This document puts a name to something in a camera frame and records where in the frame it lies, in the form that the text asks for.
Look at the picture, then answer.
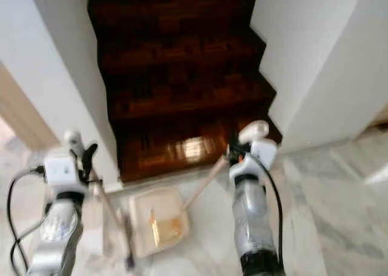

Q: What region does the wooden handled broom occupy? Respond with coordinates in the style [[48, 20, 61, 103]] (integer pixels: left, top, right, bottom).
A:
[[64, 129, 137, 274]]

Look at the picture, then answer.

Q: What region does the cream dustpan with wooden handle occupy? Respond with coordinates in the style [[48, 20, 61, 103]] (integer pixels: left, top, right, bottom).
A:
[[129, 120, 269, 258]]

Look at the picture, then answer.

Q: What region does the light wood door panel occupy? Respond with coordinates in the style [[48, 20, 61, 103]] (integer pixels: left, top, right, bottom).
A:
[[0, 64, 61, 150]]

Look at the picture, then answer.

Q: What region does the dark wooden staircase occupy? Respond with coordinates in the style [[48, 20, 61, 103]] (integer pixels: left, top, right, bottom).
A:
[[87, 0, 283, 183]]

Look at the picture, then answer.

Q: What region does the gold yellow box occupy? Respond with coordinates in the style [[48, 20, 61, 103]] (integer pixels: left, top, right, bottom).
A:
[[153, 215, 184, 246]]

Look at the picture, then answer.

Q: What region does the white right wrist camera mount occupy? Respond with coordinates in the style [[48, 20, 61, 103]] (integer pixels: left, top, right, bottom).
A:
[[229, 140, 278, 183]]

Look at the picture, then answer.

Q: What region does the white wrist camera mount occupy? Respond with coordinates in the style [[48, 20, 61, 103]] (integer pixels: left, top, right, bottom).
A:
[[44, 155, 85, 195], [229, 140, 278, 183]]

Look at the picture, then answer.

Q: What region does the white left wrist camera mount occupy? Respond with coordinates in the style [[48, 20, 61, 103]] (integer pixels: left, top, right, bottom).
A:
[[44, 155, 85, 195]]

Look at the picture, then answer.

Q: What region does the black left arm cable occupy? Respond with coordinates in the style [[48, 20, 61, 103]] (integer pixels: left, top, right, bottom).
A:
[[7, 166, 46, 276]]

